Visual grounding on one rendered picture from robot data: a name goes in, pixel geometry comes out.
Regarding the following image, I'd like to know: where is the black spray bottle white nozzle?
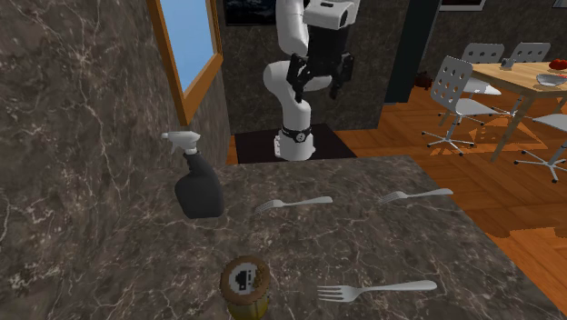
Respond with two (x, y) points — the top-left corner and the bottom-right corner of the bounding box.
(160, 130), (225, 221)

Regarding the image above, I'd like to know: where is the white framed wall picture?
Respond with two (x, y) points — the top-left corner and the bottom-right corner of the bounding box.
(437, 0), (487, 13)

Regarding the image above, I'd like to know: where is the yellow jar with brown lid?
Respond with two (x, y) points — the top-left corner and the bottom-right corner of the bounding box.
(219, 255), (273, 320)

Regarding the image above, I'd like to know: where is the large silver fork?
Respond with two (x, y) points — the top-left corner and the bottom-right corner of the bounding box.
(316, 279), (439, 305)

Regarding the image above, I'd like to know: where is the wooden dining table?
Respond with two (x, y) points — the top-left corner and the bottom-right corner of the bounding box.
(469, 57), (567, 164)

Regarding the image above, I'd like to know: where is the dark robot stand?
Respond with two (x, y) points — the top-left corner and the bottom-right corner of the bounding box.
(233, 123), (359, 165)

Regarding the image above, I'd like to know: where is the white perforated swivel chair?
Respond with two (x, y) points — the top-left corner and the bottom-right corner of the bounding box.
(420, 55), (511, 157)
(513, 112), (567, 185)
(460, 42), (506, 97)
(508, 42), (552, 65)

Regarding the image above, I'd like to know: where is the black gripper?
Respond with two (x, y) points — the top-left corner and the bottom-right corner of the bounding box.
(285, 25), (355, 104)

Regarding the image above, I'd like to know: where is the dark wall picture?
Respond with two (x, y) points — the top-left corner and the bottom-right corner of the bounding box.
(223, 0), (278, 27)

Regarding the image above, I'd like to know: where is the wooden framed window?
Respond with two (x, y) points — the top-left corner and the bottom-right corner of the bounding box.
(145, 0), (224, 128)

